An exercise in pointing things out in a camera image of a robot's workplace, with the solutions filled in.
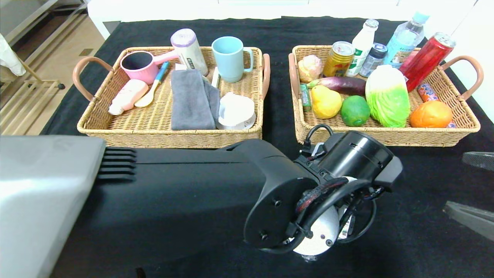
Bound white table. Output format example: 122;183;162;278
87;0;409;41

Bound orange blue candy roll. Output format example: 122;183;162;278
417;83;457;129

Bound orange fruit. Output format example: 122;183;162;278
410;101;453;129

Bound white plate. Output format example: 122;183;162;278
216;92;257;131

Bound yellow pear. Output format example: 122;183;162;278
311;85;343;119

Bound white hanging cloth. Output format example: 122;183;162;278
0;33;16;76

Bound small blue lid bottle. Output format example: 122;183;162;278
359;43;387;78

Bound green white napa cabbage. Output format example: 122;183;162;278
365;64;411;128

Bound purple eggplant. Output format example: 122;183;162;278
307;76;367;97

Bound red drink can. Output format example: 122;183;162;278
399;32;456;92

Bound wicker basket brown handles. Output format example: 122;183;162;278
72;46;271;149
288;45;484;147

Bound yellow spoon blue handle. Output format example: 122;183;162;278
134;62;170;108

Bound pink cup with handle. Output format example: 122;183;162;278
120;50;179;85

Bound beige framed wooden bench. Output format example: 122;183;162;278
0;0;90;62

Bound teal mug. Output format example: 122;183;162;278
211;36;254;83

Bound black tablecloth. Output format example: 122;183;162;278
39;17;494;278

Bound small green candy pack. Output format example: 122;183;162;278
300;84;312;112

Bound green lime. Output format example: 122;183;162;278
340;95;372;127

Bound clear water bottle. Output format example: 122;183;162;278
380;10;430;72

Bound gold drink can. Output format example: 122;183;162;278
323;41;355;79

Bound pink lotion bottle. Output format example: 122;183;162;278
108;79;149;116

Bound white milk bottle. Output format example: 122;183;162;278
345;19;379;77

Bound beige tumbler purple lid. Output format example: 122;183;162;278
170;28;208;77

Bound grey towel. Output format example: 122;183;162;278
170;63;221;131

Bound gold metal rack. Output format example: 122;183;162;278
0;54;65;136

